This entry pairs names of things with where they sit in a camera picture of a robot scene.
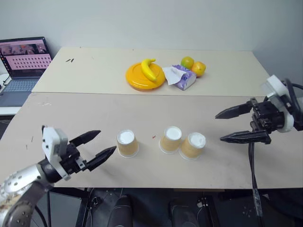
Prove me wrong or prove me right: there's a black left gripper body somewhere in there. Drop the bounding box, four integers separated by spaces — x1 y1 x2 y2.
61 143 88 175

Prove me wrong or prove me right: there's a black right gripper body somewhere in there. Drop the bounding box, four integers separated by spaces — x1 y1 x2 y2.
250 97 285 132

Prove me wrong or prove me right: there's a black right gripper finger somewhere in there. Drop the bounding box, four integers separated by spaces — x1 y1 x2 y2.
219 130 272 145
214 101 253 120

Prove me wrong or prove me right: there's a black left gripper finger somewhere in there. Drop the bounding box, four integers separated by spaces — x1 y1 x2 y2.
69 130 102 146
83 146 117 172

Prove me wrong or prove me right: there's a brown paper cup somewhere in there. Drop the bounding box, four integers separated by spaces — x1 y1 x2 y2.
116 129 139 158
178 132 206 161
159 126 183 155

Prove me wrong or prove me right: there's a dark rounded left foot shape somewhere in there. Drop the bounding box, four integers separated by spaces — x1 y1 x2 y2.
111 195 133 227

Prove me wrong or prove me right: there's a dark rounded foot shape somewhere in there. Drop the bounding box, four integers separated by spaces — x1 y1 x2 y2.
168 200 202 227
111 195 133 227

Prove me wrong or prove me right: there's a purple tissue pack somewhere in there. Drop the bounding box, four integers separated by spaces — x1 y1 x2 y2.
162 64 197 91

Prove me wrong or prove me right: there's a green orange fruit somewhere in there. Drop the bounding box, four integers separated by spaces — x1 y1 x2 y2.
180 56 195 70

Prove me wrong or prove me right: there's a yellow round plate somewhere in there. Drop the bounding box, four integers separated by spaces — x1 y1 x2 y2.
125 61 166 92

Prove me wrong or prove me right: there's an open laptop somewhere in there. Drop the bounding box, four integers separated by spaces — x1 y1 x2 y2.
0 36 53 107

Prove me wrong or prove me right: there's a yellow banana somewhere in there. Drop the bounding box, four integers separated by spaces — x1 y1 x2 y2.
141 58 158 82

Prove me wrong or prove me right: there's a dark rounded right foot shape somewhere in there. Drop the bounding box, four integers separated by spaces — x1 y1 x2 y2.
168 200 202 227

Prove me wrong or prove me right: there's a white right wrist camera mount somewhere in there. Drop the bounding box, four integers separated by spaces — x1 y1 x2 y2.
261 75 295 132

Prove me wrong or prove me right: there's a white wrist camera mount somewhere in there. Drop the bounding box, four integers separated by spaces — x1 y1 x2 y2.
261 75 295 132
42 125 71 182

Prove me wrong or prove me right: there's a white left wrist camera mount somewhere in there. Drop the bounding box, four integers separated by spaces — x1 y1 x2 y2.
42 125 71 182

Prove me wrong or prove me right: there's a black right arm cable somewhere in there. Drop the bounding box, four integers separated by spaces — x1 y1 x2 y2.
248 79 303 227

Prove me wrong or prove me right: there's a black table frame leg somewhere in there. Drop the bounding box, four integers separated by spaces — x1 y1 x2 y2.
48 188 95 227

